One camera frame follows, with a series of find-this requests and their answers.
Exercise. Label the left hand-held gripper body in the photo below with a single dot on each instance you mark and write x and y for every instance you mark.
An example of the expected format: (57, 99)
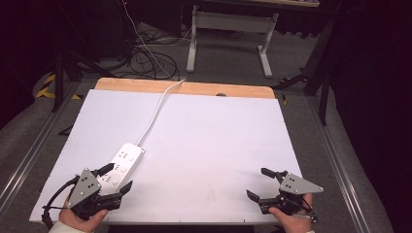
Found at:
(85, 187)

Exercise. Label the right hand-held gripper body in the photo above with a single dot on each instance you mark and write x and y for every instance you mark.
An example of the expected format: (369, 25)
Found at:
(296, 185)

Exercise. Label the white power strip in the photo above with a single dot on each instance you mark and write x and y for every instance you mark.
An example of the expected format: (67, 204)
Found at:
(124, 160)

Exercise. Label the person's left hand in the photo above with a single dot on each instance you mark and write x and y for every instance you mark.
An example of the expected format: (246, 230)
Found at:
(79, 224)

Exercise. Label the person's right hand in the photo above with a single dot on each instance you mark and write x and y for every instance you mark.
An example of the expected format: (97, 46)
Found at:
(294, 223)

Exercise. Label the white board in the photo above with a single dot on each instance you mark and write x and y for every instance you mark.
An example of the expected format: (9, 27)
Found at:
(207, 145)

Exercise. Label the yellow black floor tape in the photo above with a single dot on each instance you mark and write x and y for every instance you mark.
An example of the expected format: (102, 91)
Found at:
(45, 87)

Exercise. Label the black metal stand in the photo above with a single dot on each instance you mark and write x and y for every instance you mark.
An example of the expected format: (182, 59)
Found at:
(60, 74)
(319, 71)

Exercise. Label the metal floor rail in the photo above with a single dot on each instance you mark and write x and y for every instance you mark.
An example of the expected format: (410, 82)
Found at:
(35, 145)
(340, 168)

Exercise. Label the white desk frame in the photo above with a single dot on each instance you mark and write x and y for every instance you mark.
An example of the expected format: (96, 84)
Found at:
(231, 22)

